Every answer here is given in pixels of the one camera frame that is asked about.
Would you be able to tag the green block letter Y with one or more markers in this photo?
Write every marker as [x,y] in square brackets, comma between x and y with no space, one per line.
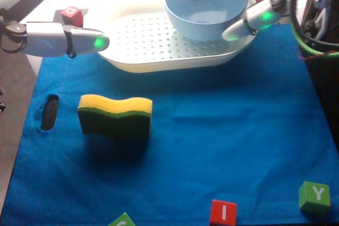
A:
[315,197]

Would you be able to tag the blue cloth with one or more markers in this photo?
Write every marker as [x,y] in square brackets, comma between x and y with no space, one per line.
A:
[212,130]

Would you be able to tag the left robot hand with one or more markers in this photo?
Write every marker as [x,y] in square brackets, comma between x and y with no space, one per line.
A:
[47,40]

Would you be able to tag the red block letter G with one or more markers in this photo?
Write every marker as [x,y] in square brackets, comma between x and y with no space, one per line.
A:
[72,14]

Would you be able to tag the red block letter I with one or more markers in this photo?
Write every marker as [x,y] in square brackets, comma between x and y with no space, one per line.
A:
[223,212]

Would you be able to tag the light blue bowl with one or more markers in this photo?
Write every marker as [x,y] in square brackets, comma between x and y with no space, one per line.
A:
[201,25]

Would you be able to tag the yellow green sponge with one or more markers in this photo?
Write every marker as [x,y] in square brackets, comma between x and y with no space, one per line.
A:
[114,122]

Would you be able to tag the white perforated drain tray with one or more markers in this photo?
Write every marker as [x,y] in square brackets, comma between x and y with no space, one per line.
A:
[148,43]

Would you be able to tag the green block letter C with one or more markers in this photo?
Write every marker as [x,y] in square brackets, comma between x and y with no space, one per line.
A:
[121,221]

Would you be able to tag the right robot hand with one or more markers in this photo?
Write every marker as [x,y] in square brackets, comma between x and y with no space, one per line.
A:
[254,21]

